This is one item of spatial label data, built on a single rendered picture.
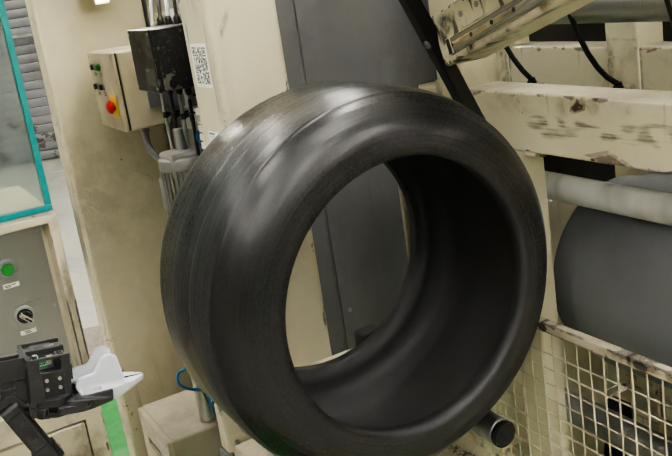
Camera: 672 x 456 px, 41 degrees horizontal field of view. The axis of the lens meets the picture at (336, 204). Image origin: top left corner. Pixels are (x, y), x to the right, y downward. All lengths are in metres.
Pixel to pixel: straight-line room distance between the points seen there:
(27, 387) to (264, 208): 0.37
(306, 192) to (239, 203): 0.09
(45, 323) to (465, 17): 1.00
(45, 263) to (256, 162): 0.76
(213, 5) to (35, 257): 0.65
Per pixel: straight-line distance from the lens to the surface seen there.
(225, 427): 1.61
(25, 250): 1.83
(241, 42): 1.51
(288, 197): 1.14
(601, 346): 1.50
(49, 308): 1.87
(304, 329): 1.64
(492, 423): 1.46
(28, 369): 1.18
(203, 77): 1.55
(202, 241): 1.20
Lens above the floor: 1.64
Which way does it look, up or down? 15 degrees down
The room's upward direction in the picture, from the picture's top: 9 degrees counter-clockwise
